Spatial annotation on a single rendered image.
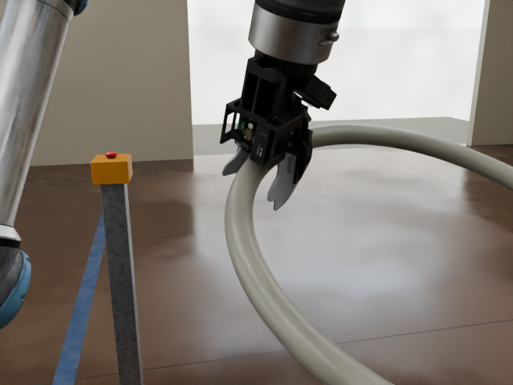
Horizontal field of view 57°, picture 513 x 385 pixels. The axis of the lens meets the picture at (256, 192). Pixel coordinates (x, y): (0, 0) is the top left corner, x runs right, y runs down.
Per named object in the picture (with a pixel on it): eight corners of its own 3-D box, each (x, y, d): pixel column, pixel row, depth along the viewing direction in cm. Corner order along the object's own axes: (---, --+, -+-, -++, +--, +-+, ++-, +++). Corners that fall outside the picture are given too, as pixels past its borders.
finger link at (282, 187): (255, 225, 60) (255, 160, 56) (279, 205, 64) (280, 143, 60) (275, 232, 59) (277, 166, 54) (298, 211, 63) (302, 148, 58)
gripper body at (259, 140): (216, 147, 56) (232, 48, 49) (256, 124, 62) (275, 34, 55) (269, 176, 53) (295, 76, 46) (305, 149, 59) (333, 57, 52)
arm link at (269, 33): (282, -10, 53) (359, 18, 50) (274, 33, 56) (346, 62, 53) (237, -1, 47) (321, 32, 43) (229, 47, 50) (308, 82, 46)
